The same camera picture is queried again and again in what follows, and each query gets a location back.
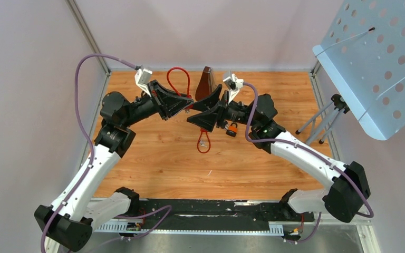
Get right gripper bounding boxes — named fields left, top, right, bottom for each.
left=187, top=85, right=259, bottom=132

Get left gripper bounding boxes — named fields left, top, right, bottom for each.
left=122, top=79, right=194, bottom=128

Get red cable lock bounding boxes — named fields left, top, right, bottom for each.
left=197, top=128, right=211, bottom=154
left=166, top=66, right=192, bottom=98

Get orange black padlock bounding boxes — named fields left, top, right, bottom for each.
left=226, top=122, right=238, bottom=138

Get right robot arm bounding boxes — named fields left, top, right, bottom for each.
left=187, top=83, right=374, bottom=223

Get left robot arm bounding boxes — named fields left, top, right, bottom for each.
left=34, top=80, right=193, bottom=252

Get silver keys of upper lock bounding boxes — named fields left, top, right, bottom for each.
left=199, top=140, right=210, bottom=148

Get brown wooden metronome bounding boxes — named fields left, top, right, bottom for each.
left=195, top=66, right=213, bottom=101

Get blue perforated metal stand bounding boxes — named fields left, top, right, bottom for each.
left=313, top=1, right=405, bottom=141

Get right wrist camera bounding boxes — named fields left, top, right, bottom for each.
left=223, top=71, right=244, bottom=104

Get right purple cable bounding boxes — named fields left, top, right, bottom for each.
left=243, top=82, right=374, bottom=219

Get purple cable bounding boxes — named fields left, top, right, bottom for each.
left=243, top=82, right=374, bottom=219
left=40, top=53, right=139, bottom=253

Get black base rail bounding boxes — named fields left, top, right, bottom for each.
left=138, top=199, right=314, bottom=225

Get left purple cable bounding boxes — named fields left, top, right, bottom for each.
left=40, top=53, right=139, bottom=253

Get white cable duct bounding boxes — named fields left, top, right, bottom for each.
left=96, top=217, right=284, bottom=236

